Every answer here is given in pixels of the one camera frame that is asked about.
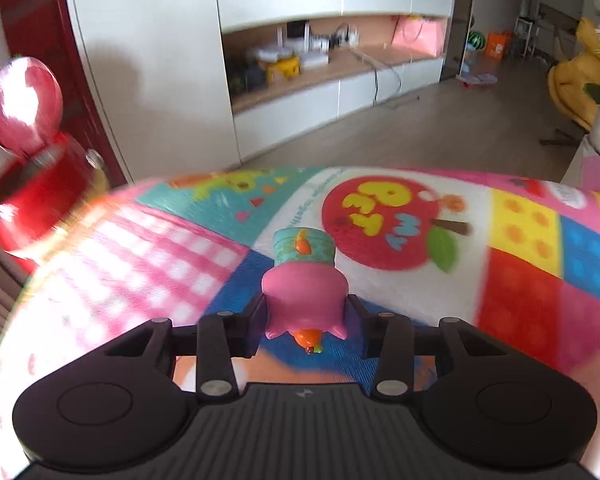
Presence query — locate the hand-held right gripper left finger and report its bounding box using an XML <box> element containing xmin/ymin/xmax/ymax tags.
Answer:
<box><xmin>107</xmin><ymin>292</ymin><xmax>270</xmax><ymax>406</ymax></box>

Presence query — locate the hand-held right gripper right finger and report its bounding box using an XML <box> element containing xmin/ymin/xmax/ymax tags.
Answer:
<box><xmin>344</xmin><ymin>294</ymin><xmax>486</xmax><ymax>402</ymax></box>

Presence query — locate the pink toy figure teal hat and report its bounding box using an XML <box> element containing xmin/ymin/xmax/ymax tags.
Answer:
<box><xmin>261</xmin><ymin>227</ymin><xmax>351</xmax><ymax>356</ymax></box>

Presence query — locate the colourful printed play mat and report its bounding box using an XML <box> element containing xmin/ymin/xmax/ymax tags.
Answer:
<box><xmin>0</xmin><ymin>165</ymin><xmax>600</xmax><ymax>480</ymax></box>

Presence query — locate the white power strip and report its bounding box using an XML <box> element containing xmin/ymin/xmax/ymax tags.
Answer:
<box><xmin>307</xmin><ymin>32</ymin><xmax>361</xmax><ymax>52</ymax></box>

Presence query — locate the white television cabinet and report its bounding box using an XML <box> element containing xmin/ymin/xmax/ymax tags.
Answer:
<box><xmin>62</xmin><ymin>0</ymin><xmax>456</xmax><ymax>167</ymax></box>

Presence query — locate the pink gift bag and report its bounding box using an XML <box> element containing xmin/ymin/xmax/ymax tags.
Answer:
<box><xmin>392</xmin><ymin>14</ymin><xmax>446</xmax><ymax>56</ymax></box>

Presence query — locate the black router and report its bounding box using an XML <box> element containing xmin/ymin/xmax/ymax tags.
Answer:
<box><xmin>285</xmin><ymin>20</ymin><xmax>311</xmax><ymax>44</ymax></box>

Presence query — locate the orange box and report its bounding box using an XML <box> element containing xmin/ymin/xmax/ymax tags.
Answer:
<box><xmin>485</xmin><ymin>31</ymin><xmax>514</xmax><ymax>59</ymax></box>

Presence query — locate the yellow plush chair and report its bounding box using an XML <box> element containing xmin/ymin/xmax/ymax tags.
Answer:
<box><xmin>547</xmin><ymin>17</ymin><xmax>600</xmax><ymax>134</ymax></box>

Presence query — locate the white stool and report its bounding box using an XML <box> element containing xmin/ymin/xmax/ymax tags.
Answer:
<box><xmin>515</xmin><ymin>15</ymin><xmax>541</xmax><ymax>59</ymax></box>

